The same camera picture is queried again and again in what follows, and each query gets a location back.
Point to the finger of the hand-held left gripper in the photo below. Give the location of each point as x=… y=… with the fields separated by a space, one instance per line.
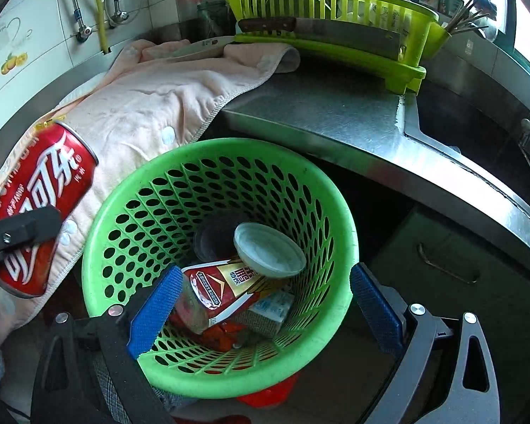
x=22 y=229

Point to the metal wall valve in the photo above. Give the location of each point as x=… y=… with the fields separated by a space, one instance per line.
x=121 y=16
x=84 y=32

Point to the pink towel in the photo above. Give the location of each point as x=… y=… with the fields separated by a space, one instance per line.
x=137 y=97

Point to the glass jar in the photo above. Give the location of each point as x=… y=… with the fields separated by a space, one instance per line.
x=212 y=16

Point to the orange wrapper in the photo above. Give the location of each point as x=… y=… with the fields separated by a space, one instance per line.
x=223 y=335

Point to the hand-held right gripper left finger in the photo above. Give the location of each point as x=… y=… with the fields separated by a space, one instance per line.
x=154 y=313

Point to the red snack packet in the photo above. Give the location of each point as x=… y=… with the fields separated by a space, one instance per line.
x=221 y=289

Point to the green plastic basket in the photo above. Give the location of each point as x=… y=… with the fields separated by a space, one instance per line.
x=247 y=154

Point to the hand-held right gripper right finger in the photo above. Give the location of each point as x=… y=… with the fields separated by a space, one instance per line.
x=375 y=309

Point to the red cola can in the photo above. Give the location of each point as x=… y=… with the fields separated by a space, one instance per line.
x=48 y=172

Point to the bundle of chopsticks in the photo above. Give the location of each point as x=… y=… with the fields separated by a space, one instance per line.
x=463 y=17

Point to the pale blue packet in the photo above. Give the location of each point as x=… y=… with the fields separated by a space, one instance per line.
x=271 y=309

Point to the white paper cup green logo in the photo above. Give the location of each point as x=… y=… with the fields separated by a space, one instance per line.
x=269 y=251

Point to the red plastic object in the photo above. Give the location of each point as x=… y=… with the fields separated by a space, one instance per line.
x=269 y=395

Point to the clear plastic cup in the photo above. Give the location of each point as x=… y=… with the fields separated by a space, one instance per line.
x=212 y=238

